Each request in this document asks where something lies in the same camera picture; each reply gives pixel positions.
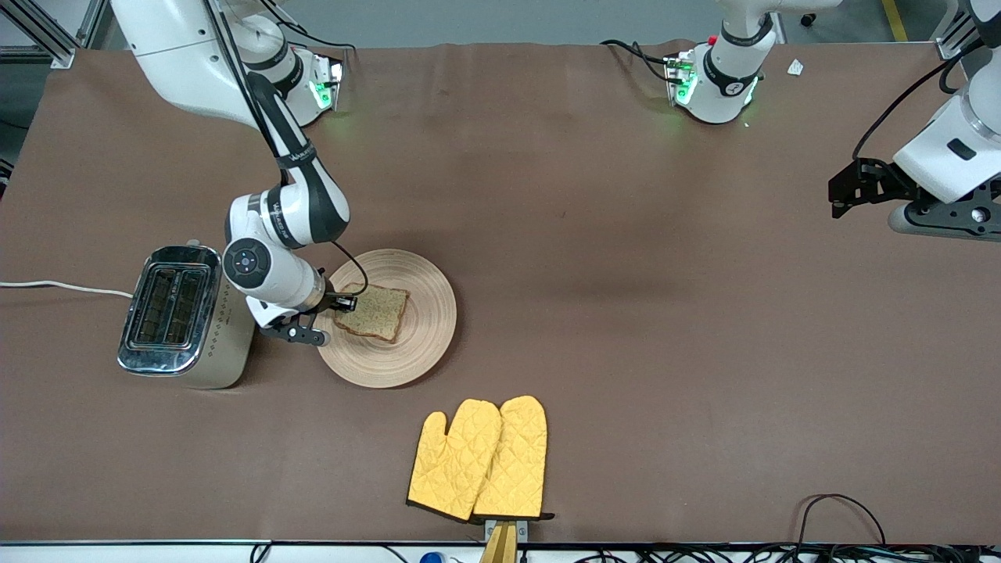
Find black right base cable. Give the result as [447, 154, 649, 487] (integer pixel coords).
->
[257, 0, 357, 57]

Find aluminium frame profile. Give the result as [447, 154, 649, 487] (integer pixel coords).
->
[0, 0, 110, 70]
[935, 0, 988, 60]

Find round wooden plate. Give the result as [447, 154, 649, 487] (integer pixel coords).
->
[315, 249, 457, 389]

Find black base cable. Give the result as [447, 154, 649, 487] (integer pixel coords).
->
[601, 39, 675, 83]
[257, 0, 357, 57]

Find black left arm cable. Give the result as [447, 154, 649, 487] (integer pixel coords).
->
[852, 35, 1001, 161]

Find black left base cable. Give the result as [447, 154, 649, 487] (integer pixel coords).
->
[601, 39, 675, 83]

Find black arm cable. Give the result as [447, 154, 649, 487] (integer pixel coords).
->
[202, 0, 370, 298]
[852, 35, 1001, 161]

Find yellow quilted oven mitt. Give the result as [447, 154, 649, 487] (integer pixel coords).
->
[407, 399, 503, 523]
[473, 395, 554, 523]

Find looped black cable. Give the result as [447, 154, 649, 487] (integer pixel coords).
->
[794, 493, 888, 548]

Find brown bread slice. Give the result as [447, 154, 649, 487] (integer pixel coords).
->
[334, 283, 410, 343]

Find tangled black floor cables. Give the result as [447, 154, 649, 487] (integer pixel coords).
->
[571, 543, 1001, 563]

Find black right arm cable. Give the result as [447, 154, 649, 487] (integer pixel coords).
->
[202, 0, 370, 298]

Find chrome and beige toaster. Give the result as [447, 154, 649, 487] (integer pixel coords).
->
[117, 240, 259, 390]

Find white toaster power cord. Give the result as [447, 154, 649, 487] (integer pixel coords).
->
[0, 280, 134, 299]

